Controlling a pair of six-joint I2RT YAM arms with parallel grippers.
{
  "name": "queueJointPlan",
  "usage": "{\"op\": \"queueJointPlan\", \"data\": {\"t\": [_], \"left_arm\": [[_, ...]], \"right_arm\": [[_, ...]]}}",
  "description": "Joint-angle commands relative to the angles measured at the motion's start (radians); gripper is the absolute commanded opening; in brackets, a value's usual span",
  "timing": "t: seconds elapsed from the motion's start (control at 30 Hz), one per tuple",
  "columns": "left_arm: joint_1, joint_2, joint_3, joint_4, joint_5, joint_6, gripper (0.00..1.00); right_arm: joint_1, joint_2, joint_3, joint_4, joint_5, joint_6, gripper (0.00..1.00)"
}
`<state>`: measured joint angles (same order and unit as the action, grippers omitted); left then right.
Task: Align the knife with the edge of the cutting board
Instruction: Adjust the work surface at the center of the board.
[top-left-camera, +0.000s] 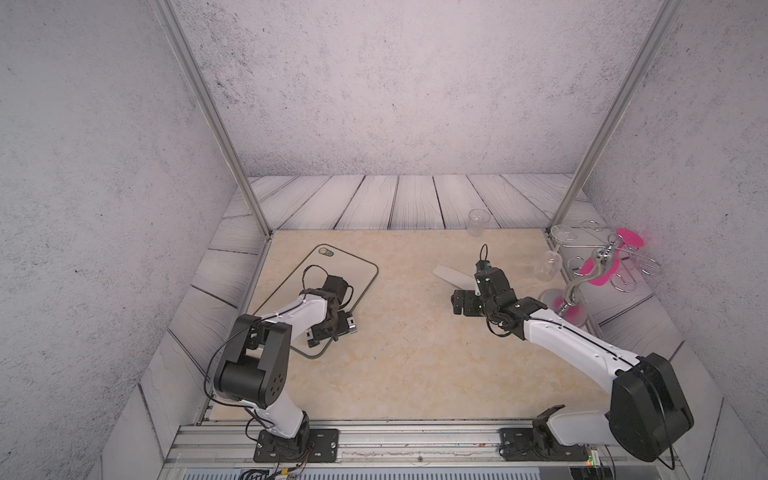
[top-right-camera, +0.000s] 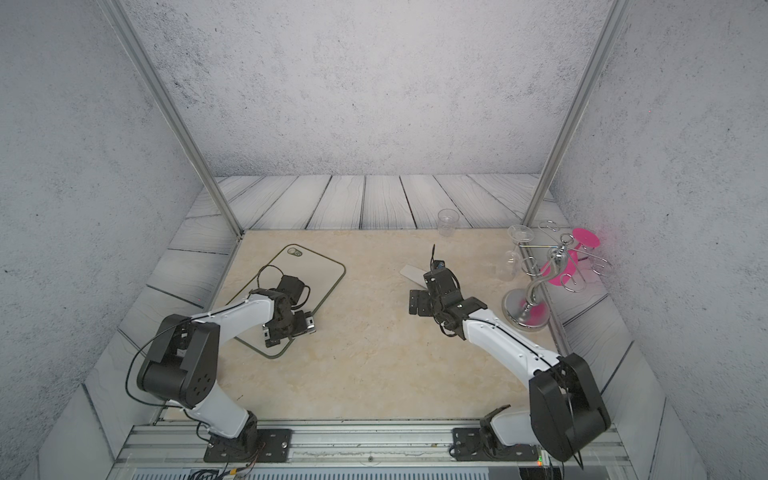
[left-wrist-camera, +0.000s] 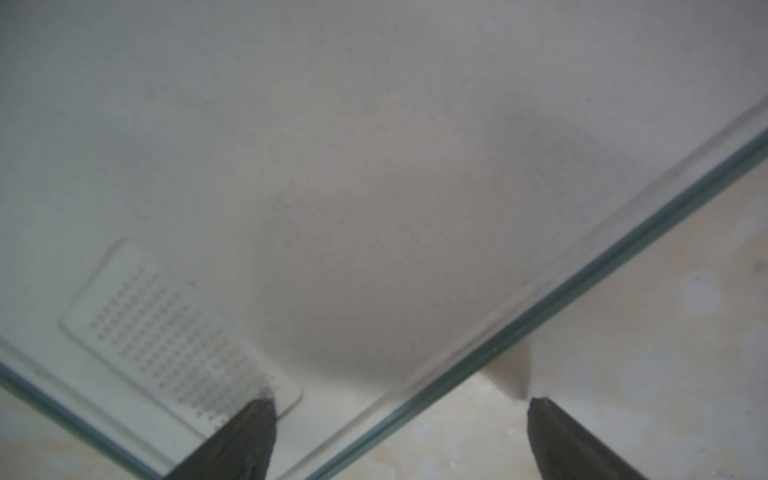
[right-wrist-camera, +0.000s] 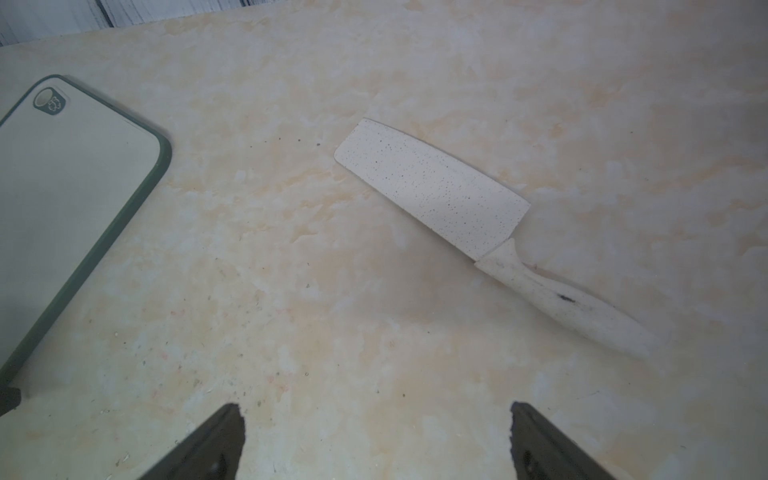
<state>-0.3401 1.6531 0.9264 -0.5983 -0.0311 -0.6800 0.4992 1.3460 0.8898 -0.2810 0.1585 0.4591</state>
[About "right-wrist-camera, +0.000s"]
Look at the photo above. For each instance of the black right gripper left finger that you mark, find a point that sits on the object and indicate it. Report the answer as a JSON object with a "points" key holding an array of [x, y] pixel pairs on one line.
{"points": [[212, 451]]}

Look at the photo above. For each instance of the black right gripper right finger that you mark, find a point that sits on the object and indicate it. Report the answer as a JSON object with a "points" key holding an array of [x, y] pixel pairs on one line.
{"points": [[539, 450]]}

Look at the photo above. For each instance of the white green-rimmed cutting board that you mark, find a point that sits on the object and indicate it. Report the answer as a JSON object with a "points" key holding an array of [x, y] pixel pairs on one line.
{"points": [[75, 169]]}

